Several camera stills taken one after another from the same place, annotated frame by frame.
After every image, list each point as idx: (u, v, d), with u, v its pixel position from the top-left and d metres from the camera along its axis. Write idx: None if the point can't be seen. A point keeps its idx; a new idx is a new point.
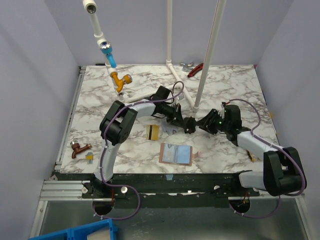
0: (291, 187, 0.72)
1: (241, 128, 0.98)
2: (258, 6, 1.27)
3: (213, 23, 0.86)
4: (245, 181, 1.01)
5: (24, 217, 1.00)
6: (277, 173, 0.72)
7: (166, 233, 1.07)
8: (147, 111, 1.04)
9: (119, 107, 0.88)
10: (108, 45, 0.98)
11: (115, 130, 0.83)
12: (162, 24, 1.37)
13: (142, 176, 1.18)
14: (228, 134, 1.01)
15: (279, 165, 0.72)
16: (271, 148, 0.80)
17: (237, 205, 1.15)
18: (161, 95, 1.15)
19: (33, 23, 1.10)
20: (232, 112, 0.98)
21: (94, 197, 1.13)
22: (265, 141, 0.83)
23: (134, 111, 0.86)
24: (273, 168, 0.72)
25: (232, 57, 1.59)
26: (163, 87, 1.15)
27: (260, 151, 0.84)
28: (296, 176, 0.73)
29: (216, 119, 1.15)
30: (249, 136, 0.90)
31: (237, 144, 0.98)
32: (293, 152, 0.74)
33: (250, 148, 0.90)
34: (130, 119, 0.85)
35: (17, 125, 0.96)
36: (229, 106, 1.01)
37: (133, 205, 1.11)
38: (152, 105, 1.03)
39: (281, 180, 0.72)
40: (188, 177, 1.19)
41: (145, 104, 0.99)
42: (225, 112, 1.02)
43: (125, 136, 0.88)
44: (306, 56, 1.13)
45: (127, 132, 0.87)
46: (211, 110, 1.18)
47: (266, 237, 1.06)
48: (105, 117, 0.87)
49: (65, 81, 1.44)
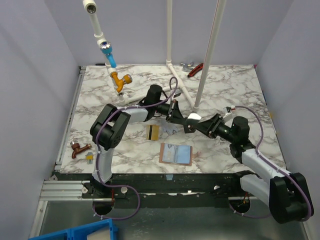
0: (298, 215, 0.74)
1: (246, 145, 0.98)
2: (258, 6, 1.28)
3: (213, 22, 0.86)
4: (246, 186, 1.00)
5: (24, 217, 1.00)
6: (283, 200, 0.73)
7: (166, 233, 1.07)
8: (141, 116, 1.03)
9: (111, 111, 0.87)
10: (108, 45, 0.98)
11: (107, 134, 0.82)
12: (162, 24, 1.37)
13: (142, 176, 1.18)
14: (233, 150, 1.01)
15: (286, 193, 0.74)
16: (277, 173, 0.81)
17: (237, 205, 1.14)
18: (153, 100, 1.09)
19: (33, 23, 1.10)
20: (241, 130, 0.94)
21: (94, 197, 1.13)
22: (272, 165, 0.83)
23: (126, 115, 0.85)
24: (280, 196, 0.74)
25: (232, 57, 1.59)
26: (152, 90, 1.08)
27: (265, 173, 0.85)
28: (303, 204, 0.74)
29: (221, 127, 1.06)
30: (254, 155, 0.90)
31: (241, 161, 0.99)
32: (301, 180, 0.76)
33: (254, 167, 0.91)
34: (122, 123, 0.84)
35: (16, 124, 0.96)
36: (239, 122, 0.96)
37: (133, 205, 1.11)
38: (144, 111, 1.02)
39: (287, 207, 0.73)
40: (188, 177, 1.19)
41: (138, 109, 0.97)
42: (234, 127, 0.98)
43: (117, 141, 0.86)
44: (306, 56, 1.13)
45: (119, 136, 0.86)
46: (216, 116, 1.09)
47: (266, 238, 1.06)
48: (96, 121, 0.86)
49: (65, 81, 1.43)
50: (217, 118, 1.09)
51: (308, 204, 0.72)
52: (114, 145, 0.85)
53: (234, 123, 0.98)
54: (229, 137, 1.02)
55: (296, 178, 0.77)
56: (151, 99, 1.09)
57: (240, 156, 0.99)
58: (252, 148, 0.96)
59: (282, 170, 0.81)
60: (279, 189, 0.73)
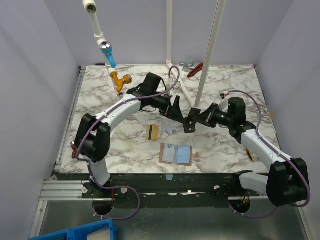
0: (294, 198, 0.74)
1: (245, 125, 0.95)
2: (258, 6, 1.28)
3: (214, 22, 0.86)
4: (245, 183, 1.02)
5: (24, 218, 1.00)
6: (282, 184, 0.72)
7: (166, 233, 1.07)
8: (134, 108, 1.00)
9: (90, 123, 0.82)
10: (108, 45, 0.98)
11: (90, 149, 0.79)
12: (162, 24, 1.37)
13: (142, 176, 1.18)
14: (232, 131, 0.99)
15: (286, 178, 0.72)
16: (278, 157, 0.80)
17: (238, 205, 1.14)
18: (150, 86, 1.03)
19: (32, 23, 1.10)
20: (238, 107, 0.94)
21: (94, 197, 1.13)
22: (273, 149, 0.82)
23: (105, 127, 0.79)
24: (279, 180, 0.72)
25: (231, 57, 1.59)
26: (151, 75, 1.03)
27: (265, 157, 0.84)
28: (302, 188, 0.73)
29: (218, 114, 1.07)
30: (255, 137, 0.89)
31: (240, 141, 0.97)
32: (302, 165, 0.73)
33: (255, 149, 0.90)
34: (101, 141, 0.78)
35: (16, 125, 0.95)
36: (233, 100, 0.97)
37: (133, 205, 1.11)
38: (136, 103, 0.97)
39: (286, 192, 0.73)
40: (188, 177, 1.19)
41: (126, 105, 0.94)
42: (230, 107, 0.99)
43: (103, 153, 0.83)
44: (306, 57, 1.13)
45: (103, 149, 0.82)
46: (212, 105, 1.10)
47: (266, 238, 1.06)
48: (78, 135, 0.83)
49: (65, 81, 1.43)
50: (213, 108, 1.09)
51: (307, 188, 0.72)
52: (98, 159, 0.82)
53: (229, 103, 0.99)
54: (227, 121, 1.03)
55: (297, 163, 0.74)
56: (149, 86, 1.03)
57: (239, 136, 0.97)
58: (252, 128, 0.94)
59: (284, 154, 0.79)
60: (279, 174, 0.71)
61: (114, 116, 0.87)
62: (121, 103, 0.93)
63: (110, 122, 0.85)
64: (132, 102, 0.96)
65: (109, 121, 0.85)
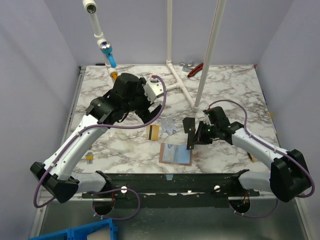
0: (300, 190, 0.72)
1: (233, 125, 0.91)
2: (258, 6, 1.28)
3: (213, 22, 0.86)
4: (247, 183, 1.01)
5: (24, 218, 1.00)
6: (286, 180, 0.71)
7: (166, 233, 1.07)
8: (99, 134, 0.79)
9: (39, 175, 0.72)
10: (108, 45, 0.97)
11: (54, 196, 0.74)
12: (162, 24, 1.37)
13: (142, 176, 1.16)
14: (220, 135, 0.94)
15: (288, 173, 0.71)
16: (275, 153, 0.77)
17: (237, 205, 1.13)
18: (121, 94, 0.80)
19: (32, 23, 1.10)
20: (216, 111, 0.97)
21: (94, 197, 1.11)
22: (269, 146, 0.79)
23: (53, 183, 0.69)
24: (281, 177, 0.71)
25: (232, 57, 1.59)
26: (121, 80, 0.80)
27: (261, 155, 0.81)
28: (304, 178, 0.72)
29: (205, 129, 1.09)
30: (246, 136, 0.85)
31: (232, 142, 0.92)
32: (299, 156, 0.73)
33: (247, 149, 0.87)
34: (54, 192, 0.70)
35: (16, 125, 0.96)
36: (212, 108, 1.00)
37: (133, 206, 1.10)
38: (96, 130, 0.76)
39: (291, 187, 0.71)
40: (188, 177, 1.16)
41: (80, 139, 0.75)
42: (210, 116, 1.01)
43: (71, 192, 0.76)
44: (306, 57, 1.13)
45: (66, 194, 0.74)
46: (200, 123, 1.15)
47: (266, 238, 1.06)
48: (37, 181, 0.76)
49: (65, 81, 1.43)
50: (201, 125, 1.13)
51: (310, 177, 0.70)
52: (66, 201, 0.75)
53: (209, 113, 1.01)
54: (214, 130, 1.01)
55: (294, 156, 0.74)
56: (120, 93, 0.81)
57: (230, 137, 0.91)
58: (240, 127, 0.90)
59: (279, 149, 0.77)
60: (282, 170, 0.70)
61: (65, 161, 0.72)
62: (74, 138, 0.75)
63: (60, 172, 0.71)
64: (90, 130, 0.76)
65: (59, 170, 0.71)
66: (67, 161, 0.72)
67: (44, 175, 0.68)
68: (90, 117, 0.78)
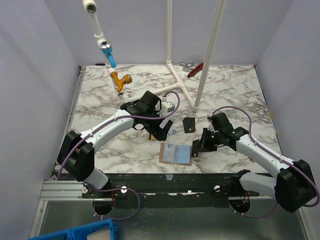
0: (305, 200, 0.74)
1: (237, 131, 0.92)
2: (258, 6, 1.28)
3: (213, 22, 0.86)
4: (249, 185, 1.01)
5: (24, 218, 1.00)
6: (293, 191, 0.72)
7: (166, 233, 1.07)
8: (126, 126, 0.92)
9: (74, 140, 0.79)
10: (108, 45, 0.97)
11: (72, 170, 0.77)
12: (162, 24, 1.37)
13: (142, 176, 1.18)
14: (224, 140, 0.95)
15: (295, 184, 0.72)
16: (281, 163, 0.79)
17: (237, 205, 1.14)
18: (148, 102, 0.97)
19: (33, 23, 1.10)
20: (219, 117, 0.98)
21: (94, 197, 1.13)
22: (274, 155, 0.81)
23: (89, 147, 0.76)
24: (289, 188, 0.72)
25: (232, 57, 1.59)
26: (150, 93, 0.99)
27: (266, 163, 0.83)
28: (310, 189, 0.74)
29: (209, 136, 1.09)
30: (251, 143, 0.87)
31: (235, 148, 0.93)
32: (305, 167, 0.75)
33: (251, 156, 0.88)
34: (83, 159, 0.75)
35: (16, 124, 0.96)
36: (214, 114, 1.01)
37: (133, 205, 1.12)
38: (128, 120, 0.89)
39: (297, 198, 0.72)
40: (188, 177, 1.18)
41: (115, 123, 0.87)
42: (213, 123, 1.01)
43: (87, 172, 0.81)
44: (306, 56, 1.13)
45: (86, 169, 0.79)
46: (204, 129, 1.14)
47: (266, 238, 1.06)
48: (61, 153, 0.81)
49: (65, 81, 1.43)
50: (205, 131, 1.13)
51: (316, 189, 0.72)
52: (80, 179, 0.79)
53: (211, 119, 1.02)
54: (218, 136, 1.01)
55: (301, 167, 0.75)
56: (146, 102, 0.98)
57: (234, 143, 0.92)
58: (245, 133, 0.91)
59: (285, 159, 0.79)
60: (288, 182, 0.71)
61: (101, 135, 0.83)
62: (110, 121, 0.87)
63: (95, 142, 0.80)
64: (124, 119, 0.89)
65: (94, 141, 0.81)
66: (102, 136, 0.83)
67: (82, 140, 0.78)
68: (124, 111, 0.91)
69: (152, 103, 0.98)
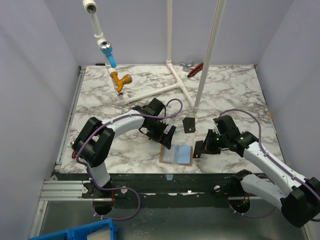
0: (312, 215, 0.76)
1: (245, 136, 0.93)
2: (258, 6, 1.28)
3: (214, 21, 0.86)
4: (250, 189, 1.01)
5: (24, 218, 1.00)
6: (302, 209, 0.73)
7: (166, 233, 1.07)
8: (137, 124, 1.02)
9: (95, 125, 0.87)
10: (108, 45, 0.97)
11: (90, 152, 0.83)
12: (162, 24, 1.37)
13: (142, 176, 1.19)
14: (231, 145, 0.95)
15: (305, 203, 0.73)
16: (292, 180, 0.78)
17: (237, 205, 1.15)
18: (154, 107, 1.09)
19: (33, 23, 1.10)
20: (225, 120, 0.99)
21: (94, 197, 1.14)
22: (286, 171, 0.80)
23: (110, 131, 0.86)
24: (299, 206, 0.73)
25: (232, 57, 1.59)
26: (157, 100, 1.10)
27: (275, 176, 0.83)
28: (318, 206, 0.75)
29: (213, 138, 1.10)
30: (260, 154, 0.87)
31: (242, 155, 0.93)
32: (317, 185, 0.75)
33: (259, 164, 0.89)
34: (104, 142, 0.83)
35: (16, 124, 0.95)
36: (220, 117, 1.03)
37: (133, 205, 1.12)
38: (140, 118, 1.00)
39: (305, 214, 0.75)
40: (188, 177, 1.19)
41: (131, 118, 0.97)
42: (219, 125, 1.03)
43: (100, 160, 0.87)
44: (306, 56, 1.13)
45: (103, 155, 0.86)
46: (209, 130, 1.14)
47: (266, 238, 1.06)
48: (79, 137, 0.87)
49: (65, 81, 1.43)
50: (209, 133, 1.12)
51: None
52: (95, 164, 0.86)
53: (217, 121, 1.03)
54: (223, 140, 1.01)
55: (312, 185, 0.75)
56: (153, 107, 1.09)
57: (241, 149, 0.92)
58: (252, 138, 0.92)
59: (297, 177, 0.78)
60: (300, 201, 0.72)
61: (119, 125, 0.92)
62: (126, 116, 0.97)
63: (115, 128, 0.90)
64: (137, 116, 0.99)
65: (114, 128, 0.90)
66: (120, 125, 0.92)
67: (101, 127, 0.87)
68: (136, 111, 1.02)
69: (158, 109, 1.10)
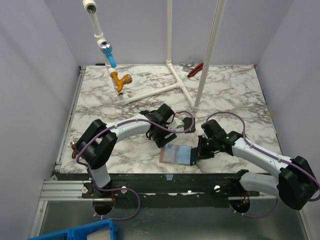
0: (309, 195, 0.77)
1: (231, 135, 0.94)
2: (258, 6, 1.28)
3: (214, 21, 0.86)
4: (249, 187, 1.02)
5: (24, 218, 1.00)
6: (296, 189, 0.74)
7: (166, 232, 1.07)
8: (142, 129, 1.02)
9: (99, 128, 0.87)
10: (108, 45, 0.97)
11: (91, 154, 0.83)
12: (162, 24, 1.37)
13: (142, 176, 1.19)
14: (219, 146, 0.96)
15: (296, 181, 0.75)
16: (279, 162, 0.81)
17: (238, 205, 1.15)
18: (163, 112, 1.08)
19: (33, 23, 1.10)
20: (210, 124, 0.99)
21: (94, 197, 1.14)
22: (272, 155, 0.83)
23: (112, 136, 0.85)
24: (292, 187, 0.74)
25: (232, 57, 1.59)
26: (167, 105, 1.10)
27: (265, 164, 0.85)
28: (311, 184, 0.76)
29: (204, 143, 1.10)
30: (246, 147, 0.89)
31: (232, 153, 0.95)
32: (303, 162, 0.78)
33: (248, 158, 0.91)
34: (106, 145, 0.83)
35: (16, 125, 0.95)
36: (206, 121, 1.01)
37: (133, 205, 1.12)
38: (146, 123, 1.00)
39: (300, 194, 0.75)
40: (188, 177, 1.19)
41: (136, 123, 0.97)
42: (206, 130, 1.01)
43: (101, 163, 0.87)
44: (306, 56, 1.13)
45: (104, 157, 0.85)
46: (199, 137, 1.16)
47: (266, 238, 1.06)
48: (81, 138, 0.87)
49: (65, 81, 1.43)
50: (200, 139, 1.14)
51: (317, 183, 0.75)
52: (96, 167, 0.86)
53: (203, 126, 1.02)
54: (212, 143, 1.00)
55: (299, 163, 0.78)
56: (162, 112, 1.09)
57: (229, 149, 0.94)
58: (238, 136, 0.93)
59: (283, 158, 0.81)
60: (290, 181, 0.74)
61: (123, 129, 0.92)
62: (132, 120, 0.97)
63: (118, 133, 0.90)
64: (143, 122, 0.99)
65: (117, 132, 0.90)
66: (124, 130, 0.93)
67: (104, 130, 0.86)
68: (143, 116, 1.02)
69: (167, 115, 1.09)
